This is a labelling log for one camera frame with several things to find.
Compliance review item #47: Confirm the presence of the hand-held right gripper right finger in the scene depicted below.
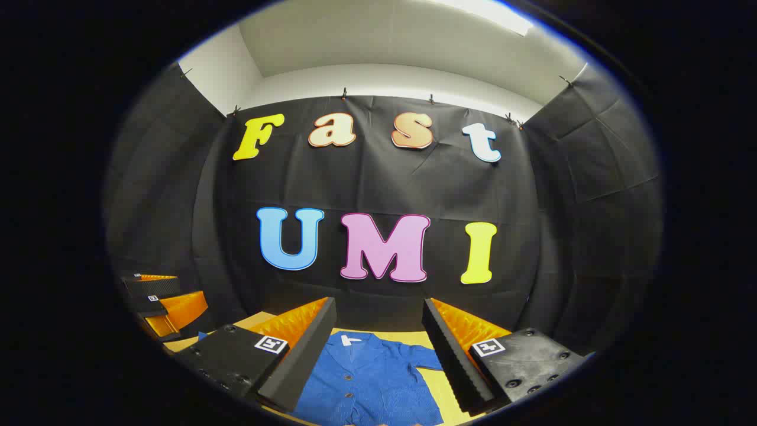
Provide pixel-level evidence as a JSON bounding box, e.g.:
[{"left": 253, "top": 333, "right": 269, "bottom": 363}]
[{"left": 421, "top": 298, "right": 595, "bottom": 416}]

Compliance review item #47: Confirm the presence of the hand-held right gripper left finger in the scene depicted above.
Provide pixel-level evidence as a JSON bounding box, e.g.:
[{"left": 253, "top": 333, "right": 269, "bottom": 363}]
[{"left": 172, "top": 296, "right": 338, "bottom": 414}]

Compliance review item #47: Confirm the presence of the blue button-up shirt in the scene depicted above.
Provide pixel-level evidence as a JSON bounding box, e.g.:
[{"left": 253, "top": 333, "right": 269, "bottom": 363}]
[{"left": 197, "top": 330, "right": 445, "bottom": 426}]

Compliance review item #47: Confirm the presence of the black backdrop cloth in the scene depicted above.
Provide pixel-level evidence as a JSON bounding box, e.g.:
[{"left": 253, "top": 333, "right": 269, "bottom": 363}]
[{"left": 103, "top": 62, "right": 663, "bottom": 356}]

